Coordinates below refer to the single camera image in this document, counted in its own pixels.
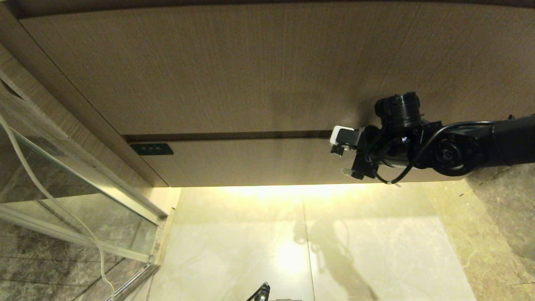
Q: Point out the dark switch panel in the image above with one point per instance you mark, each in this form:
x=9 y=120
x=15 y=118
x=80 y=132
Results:
x=151 y=149

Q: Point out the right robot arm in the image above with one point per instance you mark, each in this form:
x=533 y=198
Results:
x=505 y=138

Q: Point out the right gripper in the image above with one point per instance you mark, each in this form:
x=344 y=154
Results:
x=364 y=155

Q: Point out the glass shower door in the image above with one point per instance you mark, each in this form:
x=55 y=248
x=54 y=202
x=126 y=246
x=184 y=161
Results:
x=83 y=209

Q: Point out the wooden door frame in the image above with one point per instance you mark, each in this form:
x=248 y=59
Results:
x=62 y=104

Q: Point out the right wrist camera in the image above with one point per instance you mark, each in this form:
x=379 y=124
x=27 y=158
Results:
x=342 y=136

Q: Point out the wooden cabinet drawer front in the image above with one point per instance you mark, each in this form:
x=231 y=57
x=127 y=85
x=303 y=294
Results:
x=250 y=67

